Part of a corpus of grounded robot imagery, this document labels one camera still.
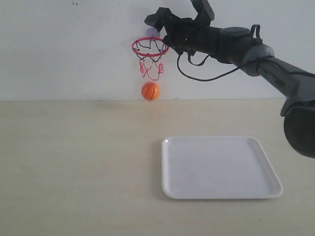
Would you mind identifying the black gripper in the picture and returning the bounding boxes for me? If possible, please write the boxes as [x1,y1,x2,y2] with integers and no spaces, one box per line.
[144,7,206,55]

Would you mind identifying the small orange basketball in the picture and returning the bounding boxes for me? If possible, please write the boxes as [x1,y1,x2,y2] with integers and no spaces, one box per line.
[141,82,160,101]

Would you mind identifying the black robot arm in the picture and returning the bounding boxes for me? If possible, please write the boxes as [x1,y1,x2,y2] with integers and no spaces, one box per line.
[145,6,315,158]

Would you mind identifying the red mini basketball hoop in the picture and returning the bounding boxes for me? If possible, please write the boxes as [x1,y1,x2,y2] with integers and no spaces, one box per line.
[131,36,169,81]

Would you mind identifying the clear suction cup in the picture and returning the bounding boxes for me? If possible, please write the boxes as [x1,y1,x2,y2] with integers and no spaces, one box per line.
[146,28,160,38]

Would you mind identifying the white plastic tray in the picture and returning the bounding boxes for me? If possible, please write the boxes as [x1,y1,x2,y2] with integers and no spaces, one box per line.
[161,136,284,200]

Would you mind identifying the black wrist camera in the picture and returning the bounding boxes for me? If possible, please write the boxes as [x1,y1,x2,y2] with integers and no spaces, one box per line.
[191,0,215,26]

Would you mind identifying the black cable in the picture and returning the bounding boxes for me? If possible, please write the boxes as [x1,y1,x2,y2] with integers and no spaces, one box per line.
[176,24,261,83]

